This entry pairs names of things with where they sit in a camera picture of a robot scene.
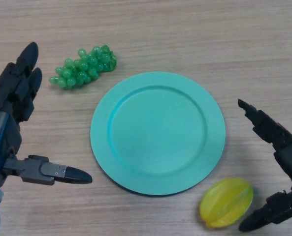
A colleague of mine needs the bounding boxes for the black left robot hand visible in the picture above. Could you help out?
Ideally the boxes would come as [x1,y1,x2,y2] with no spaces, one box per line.
[0,41,93,189]

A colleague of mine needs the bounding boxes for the yellow starfruit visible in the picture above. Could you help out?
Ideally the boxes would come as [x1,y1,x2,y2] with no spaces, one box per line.
[199,178,254,229]

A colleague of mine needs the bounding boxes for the teal round plate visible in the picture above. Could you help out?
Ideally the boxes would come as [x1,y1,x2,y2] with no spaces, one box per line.
[90,71,227,197]

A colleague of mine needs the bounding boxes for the green grape bunch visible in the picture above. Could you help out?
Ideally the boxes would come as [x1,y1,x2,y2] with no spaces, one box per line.
[49,44,118,90]

